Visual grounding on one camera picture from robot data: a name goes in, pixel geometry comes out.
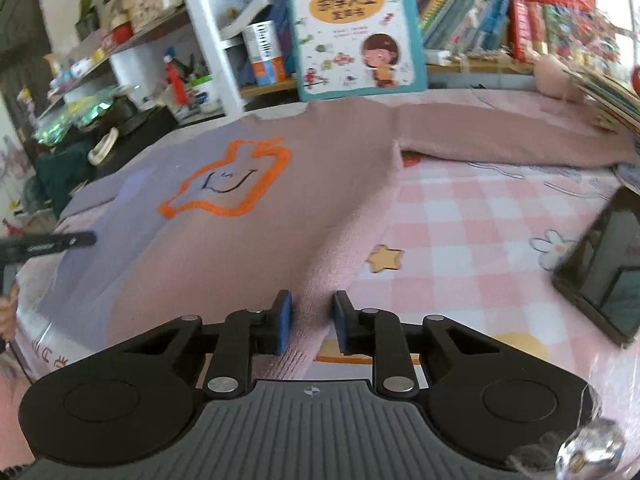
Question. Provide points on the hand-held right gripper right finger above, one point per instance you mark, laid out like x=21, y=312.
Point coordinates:
x=342, y=324

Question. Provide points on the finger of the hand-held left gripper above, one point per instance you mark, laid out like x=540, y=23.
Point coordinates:
x=50, y=246

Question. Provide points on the lavender towel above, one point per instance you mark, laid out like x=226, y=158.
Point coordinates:
x=250, y=240

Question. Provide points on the red tassel charm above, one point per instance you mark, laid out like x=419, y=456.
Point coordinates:
x=176, y=77

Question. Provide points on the red apple toy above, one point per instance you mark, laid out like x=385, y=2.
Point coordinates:
x=122, y=34

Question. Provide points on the person's left hand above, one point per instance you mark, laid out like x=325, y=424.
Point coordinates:
x=6, y=317

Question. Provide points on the clear crystal ornament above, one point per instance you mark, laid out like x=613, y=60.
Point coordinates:
x=590, y=450

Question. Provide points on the large children's picture book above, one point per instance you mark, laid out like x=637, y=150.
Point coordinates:
x=350, y=35

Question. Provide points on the white and orange carton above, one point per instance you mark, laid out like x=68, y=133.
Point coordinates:
x=265, y=60

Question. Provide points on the row of colourful books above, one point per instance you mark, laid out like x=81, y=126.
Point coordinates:
x=480, y=20

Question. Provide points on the pink plush toy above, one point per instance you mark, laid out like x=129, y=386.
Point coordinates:
x=555, y=77

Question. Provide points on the black box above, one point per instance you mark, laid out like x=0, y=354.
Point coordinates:
x=145, y=122

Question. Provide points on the white pen jar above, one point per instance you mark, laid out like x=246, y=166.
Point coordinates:
x=207, y=95

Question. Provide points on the white bookshelf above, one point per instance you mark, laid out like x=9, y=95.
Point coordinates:
x=205, y=35

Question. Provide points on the stack of thin books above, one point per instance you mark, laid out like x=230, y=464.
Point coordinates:
x=610, y=100

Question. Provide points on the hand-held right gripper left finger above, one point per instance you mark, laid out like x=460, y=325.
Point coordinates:
x=282, y=322

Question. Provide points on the dark green cloth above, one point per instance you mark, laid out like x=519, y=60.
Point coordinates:
x=62, y=170

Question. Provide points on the iridescent packets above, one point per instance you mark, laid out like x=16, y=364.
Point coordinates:
x=75, y=115

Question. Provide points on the black smartphone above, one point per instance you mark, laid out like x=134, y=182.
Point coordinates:
x=600, y=270

